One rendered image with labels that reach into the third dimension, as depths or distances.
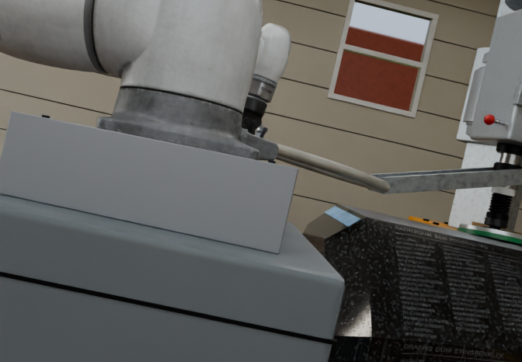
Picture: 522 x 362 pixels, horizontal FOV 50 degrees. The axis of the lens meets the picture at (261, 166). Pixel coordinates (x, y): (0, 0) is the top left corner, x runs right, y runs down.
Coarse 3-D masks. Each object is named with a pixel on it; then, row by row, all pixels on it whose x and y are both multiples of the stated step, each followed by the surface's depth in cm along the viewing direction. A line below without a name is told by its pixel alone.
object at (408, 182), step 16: (384, 176) 177; (400, 176) 166; (416, 176) 167; (432, 176) 168; (448, 176) 170; (464, 176) 170; (480, 176) 172; (496, 176) 173; (512, 176) 174; (400, 192) 167
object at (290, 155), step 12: (288, 156) 144; (300, 156) 143; (312, 156) 143; (312, 168) 188; (324, 168) 143; (336, 168) 143; (348, 168) 144; (348, 180) 183; (360, 180) 146; (372, 180) 148; (384, 180) 155; (384, 192) 162
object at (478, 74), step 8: (480, 72) 236; (472, 80) 242; (480, 80) 235; (472, 88) 239; (480, 88) 234; (472, 96) 237; (472, 104) 236; (472, 112) 235; (464, 120) 241; (472, 120) 234
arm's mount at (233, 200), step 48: (48, 144) 54; (96, 144) 55; (144, 144) 55; (0, 192) 54; (48, 192) 54; (96, 192) 55; (144, 192) 55; (192, 192) 55; (240, 192) 56; (288, 192) 56; (240, 240) 56
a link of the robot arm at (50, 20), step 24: (0, 0) 66; (24, 0) 65; (48, 0) 64; (72, 0) 64; (0, 24) 67; (24, 24) 66; (48, 24) 65; (72, 24) 65; (0, 48) 71; (24, 48) 69; (48, 48) 68; (72, 48) 67
